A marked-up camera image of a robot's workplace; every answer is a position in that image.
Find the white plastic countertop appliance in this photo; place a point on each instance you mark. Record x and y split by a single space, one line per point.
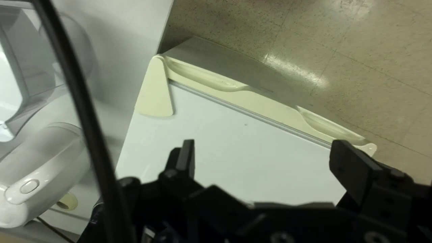
42 163

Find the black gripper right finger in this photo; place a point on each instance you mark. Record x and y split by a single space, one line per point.
356 171

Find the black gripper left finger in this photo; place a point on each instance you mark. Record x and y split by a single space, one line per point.
186 160

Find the white table with beige corners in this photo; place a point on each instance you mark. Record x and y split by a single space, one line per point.
234 153

